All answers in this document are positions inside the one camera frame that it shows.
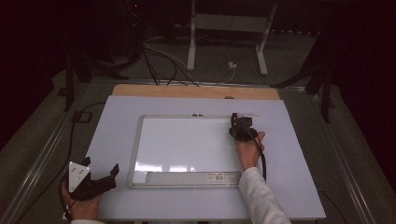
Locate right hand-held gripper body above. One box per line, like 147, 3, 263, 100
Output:
229, 123, 259, 143

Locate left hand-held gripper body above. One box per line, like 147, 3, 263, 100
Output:
67, 161, 118, 202

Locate silver framed whiteboard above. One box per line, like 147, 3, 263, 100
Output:
126, 113, 244, 189

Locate person's right hand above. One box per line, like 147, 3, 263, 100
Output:
234, 131, 266, 172

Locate person's left hand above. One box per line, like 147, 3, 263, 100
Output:
61, 178, 103, 222

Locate black floor outlet box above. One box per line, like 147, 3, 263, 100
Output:
72, 110, 93, 124

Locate white table cover sheet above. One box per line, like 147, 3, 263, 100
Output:
86, 94, 327, 221

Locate wooden table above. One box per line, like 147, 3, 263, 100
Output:
111, 83, 281, 101

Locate black stand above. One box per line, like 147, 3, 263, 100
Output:
270, 31, 335, 124
63, 36, 129, 112

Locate grey metal stand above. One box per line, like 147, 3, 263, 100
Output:
186, 0, 278, 77

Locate dark equipment rack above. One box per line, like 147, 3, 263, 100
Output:
92, 0, 146, 64

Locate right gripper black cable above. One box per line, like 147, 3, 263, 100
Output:
244, 125, 268, 182

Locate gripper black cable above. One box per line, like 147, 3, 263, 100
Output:
13, 101, 107, 224
244, 125, 268, 182

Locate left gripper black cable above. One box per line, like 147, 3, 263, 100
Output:
13, 101, 107, 224

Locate white floor cable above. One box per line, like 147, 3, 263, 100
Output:
143, 41, 236, 86

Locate black floor cables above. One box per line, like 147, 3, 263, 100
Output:
140, 46, 200, 87

